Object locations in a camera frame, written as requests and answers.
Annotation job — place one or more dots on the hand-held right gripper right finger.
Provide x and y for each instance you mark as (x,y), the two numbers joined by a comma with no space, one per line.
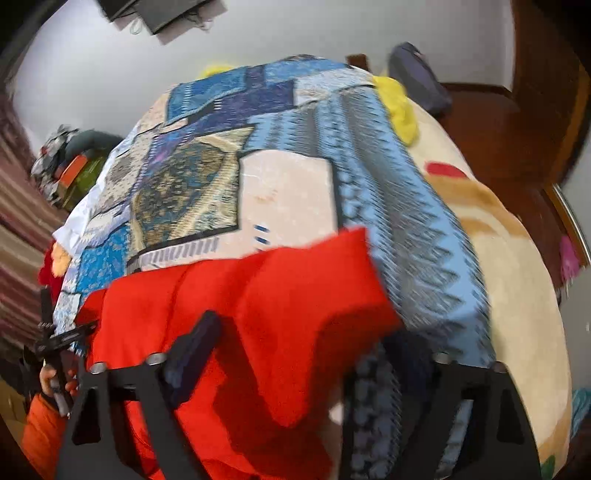
(475,379)

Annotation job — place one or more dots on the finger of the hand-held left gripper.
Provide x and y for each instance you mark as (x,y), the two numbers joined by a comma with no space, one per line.
(60,340)

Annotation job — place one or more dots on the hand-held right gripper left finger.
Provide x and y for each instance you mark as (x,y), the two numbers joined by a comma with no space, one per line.
(194,355)

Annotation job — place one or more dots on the red zip jacket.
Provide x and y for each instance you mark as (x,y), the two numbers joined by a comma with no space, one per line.
(286,332)

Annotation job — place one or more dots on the pile of mixed clothes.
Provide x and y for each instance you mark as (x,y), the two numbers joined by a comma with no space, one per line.
(48,161)

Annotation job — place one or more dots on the person's left hand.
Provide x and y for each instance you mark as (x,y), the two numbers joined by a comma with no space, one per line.
(48,378)

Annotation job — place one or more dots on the red plush toy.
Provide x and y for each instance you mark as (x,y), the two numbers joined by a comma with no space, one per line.
(46,279)

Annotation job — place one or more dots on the striped brown curtain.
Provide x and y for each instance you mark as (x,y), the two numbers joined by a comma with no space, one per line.
(18,258)

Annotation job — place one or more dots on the cream printed blanket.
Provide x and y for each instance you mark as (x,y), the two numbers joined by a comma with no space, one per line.
(508,286)

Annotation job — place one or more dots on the teal cloth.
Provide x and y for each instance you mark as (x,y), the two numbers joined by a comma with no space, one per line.
(581,413)

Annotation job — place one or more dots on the white cloth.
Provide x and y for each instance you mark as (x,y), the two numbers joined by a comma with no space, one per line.
(76,221)

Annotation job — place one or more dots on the green patterned cloth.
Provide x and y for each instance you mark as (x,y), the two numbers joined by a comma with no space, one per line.
(87,182)

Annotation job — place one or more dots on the orange box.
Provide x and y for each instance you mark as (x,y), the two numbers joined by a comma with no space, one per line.
(71,170)

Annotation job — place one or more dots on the dark grey cushion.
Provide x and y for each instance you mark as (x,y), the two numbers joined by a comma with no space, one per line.
(94,141)

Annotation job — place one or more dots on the blue patchwork blanket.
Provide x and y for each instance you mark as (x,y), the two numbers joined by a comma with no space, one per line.
(286,138)

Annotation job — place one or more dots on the yellow fleece cloth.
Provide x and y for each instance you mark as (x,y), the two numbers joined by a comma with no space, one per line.
(397,108)

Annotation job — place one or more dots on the brown wooden door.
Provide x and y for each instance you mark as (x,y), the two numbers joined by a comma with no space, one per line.
(549,83)

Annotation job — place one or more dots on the dark grey bag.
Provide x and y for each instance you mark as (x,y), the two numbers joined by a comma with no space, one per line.
(418,76)

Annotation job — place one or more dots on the wooden bed post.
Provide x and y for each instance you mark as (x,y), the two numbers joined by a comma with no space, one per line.
(359,62)

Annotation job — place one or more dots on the black wall television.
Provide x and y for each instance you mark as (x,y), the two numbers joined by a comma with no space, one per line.
(115,7)

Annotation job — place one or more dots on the small black wall monitor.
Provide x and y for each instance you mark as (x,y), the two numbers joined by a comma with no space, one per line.
(180,11)

